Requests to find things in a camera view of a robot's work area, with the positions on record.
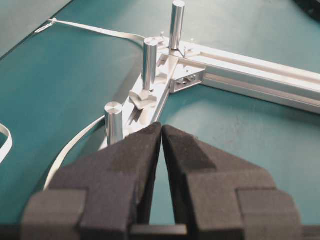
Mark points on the aluminium extrusion frame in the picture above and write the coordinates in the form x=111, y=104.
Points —
x=199, y=65

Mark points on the aluminium post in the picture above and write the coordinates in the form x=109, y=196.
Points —
x=176, y=24
x=150, y=46
x=114, y=122

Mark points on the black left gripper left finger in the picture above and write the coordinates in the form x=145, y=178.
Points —
x=100, y=196

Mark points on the middle aluminium post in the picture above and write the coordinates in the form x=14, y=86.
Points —
x=150, y=46

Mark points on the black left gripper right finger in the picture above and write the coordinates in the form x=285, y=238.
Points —
x=219, y=196

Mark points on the far aluminium post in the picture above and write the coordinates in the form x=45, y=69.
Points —
x=176, y=24

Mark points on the near aluminium post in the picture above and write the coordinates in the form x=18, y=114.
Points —
x=114, y=122

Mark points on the white zip tie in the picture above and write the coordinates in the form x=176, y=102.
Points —
x=51, y=21

